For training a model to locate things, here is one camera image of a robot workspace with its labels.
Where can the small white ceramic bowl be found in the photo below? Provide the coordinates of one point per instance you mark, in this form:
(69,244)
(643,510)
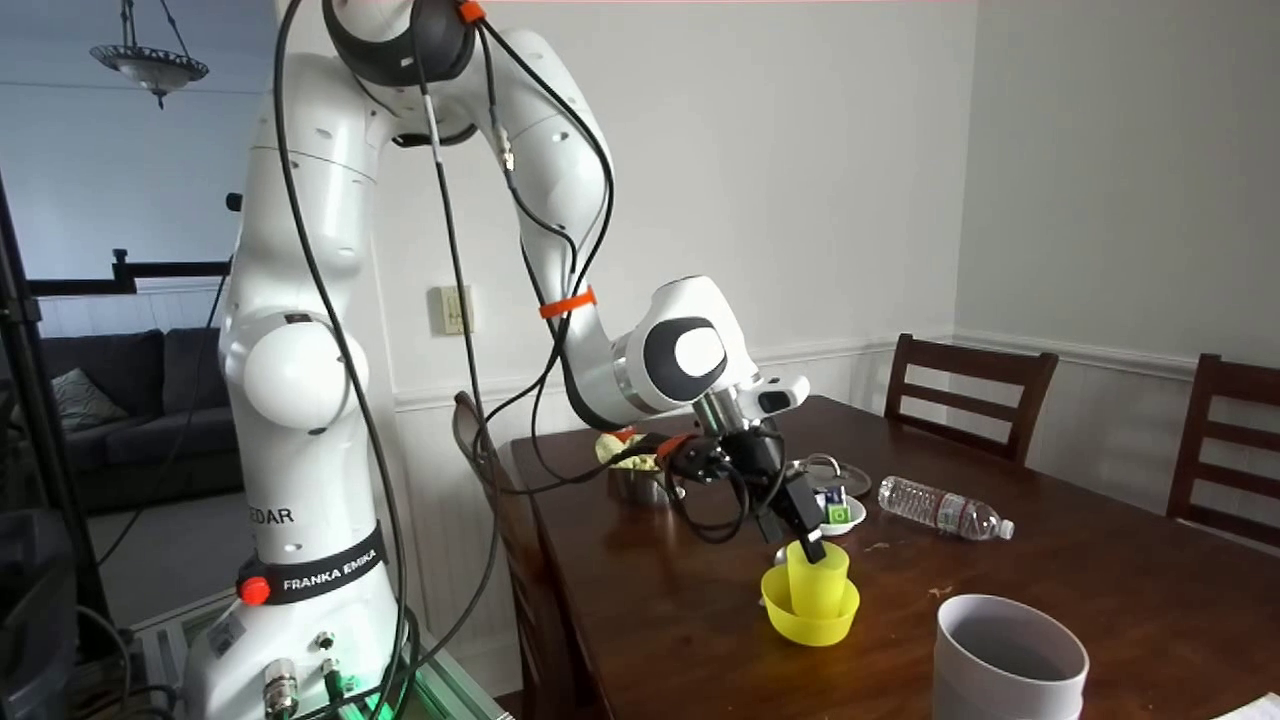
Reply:
(841,512)

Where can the grey plastic cup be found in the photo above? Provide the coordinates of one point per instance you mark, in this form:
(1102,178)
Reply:
(999,657)

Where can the dark grey sofa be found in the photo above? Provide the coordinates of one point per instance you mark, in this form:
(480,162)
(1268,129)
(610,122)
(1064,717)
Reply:
(147,418)

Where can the right dark wooden chair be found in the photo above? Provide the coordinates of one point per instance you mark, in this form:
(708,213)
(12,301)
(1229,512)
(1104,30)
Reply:
(1229,453)

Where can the yellow-green cloth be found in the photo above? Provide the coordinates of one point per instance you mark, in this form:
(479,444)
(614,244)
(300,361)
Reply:
(625,453)

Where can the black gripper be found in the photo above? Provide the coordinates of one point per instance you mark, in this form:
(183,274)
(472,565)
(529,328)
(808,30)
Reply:
(749,461)

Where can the white wall outlet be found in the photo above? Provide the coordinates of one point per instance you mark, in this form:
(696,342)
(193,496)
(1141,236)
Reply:
(446,310)

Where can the small metal pot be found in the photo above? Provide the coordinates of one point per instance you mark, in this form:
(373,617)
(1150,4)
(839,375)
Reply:
(636,486)

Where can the dark wooden chair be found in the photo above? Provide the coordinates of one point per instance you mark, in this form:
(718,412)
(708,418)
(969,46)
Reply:
(546,647)
(969,395)
(1229,453)

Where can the hanging ceiling lamp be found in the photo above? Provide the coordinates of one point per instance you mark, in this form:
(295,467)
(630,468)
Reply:
(147,67)

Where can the near dark wooden chair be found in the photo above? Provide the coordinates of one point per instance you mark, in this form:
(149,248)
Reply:
(546,647)

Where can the yellow plastic cup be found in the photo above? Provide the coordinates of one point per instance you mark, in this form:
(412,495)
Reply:
(818,591)

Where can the left dark wooden chair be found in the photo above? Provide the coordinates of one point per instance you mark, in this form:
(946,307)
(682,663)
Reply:
(969,395)

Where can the yellow plastic bowl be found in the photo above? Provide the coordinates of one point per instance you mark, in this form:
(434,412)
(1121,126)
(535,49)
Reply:
(806,624)

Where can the clear plastic water bottle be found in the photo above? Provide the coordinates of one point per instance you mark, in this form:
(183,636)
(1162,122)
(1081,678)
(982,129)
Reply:
(942,510)

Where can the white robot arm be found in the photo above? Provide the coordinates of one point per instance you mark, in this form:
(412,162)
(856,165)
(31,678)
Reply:
(316,617)

